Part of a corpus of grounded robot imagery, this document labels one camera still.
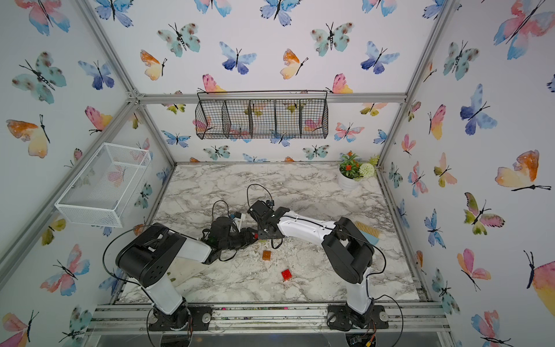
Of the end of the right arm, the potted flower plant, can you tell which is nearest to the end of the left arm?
the end of the right arm

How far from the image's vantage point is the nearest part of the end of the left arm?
737 mm

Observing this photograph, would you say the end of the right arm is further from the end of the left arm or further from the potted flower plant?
the potted flower plant
